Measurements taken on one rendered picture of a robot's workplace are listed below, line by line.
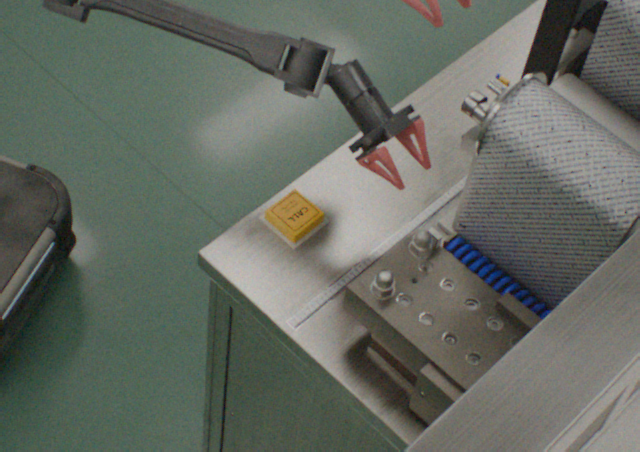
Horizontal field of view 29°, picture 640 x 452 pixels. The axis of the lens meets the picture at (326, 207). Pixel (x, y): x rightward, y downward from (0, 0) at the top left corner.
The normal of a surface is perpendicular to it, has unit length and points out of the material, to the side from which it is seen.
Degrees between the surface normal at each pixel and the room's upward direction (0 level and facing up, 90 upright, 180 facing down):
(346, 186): 0
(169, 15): 43
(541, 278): 90
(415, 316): 0
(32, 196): 0
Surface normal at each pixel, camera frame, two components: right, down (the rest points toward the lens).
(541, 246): -0.69, 0.54
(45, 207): 0.10, -0.59
